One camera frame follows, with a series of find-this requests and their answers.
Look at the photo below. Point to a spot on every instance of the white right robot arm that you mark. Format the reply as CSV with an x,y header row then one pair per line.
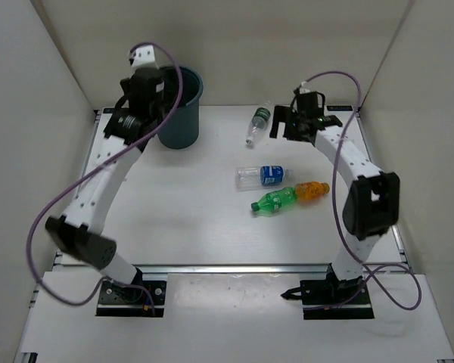
x,y
372,204

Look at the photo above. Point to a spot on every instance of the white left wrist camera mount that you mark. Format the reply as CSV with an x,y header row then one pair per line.
x,y
142,56

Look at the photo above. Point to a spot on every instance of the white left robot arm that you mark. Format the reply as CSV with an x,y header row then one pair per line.
x,y
78,231

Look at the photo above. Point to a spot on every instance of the clear bottle blue label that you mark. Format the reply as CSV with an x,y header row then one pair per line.
x,y
259,177

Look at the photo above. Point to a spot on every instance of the orange plastic drink bottle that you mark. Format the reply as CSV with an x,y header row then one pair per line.
x,y
309,191

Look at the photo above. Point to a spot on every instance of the green plastic soda bottle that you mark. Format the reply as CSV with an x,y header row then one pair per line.
x,y
274,202

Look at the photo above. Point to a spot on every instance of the dark teal plastic bin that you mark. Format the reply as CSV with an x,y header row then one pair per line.
x,y
182,129

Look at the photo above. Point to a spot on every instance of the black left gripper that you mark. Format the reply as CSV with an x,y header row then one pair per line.
x,y
124,88

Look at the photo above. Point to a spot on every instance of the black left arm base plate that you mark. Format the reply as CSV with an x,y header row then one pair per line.
x,y
114,301

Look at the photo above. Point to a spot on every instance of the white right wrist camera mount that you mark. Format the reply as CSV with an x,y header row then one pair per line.
x,y
302,89

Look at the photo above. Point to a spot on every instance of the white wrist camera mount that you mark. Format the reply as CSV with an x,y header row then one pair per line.
x,y
302,89
142,56

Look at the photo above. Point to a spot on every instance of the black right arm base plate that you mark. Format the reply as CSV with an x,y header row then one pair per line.
x,y
323,300

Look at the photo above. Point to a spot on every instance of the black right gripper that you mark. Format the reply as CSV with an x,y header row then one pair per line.
x,y
287,114

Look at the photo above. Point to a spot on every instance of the aluminium front table rail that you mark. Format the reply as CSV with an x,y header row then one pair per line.
x,y
234,269

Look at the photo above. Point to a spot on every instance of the clear bottle green label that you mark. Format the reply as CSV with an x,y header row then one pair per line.
x,y
258,124

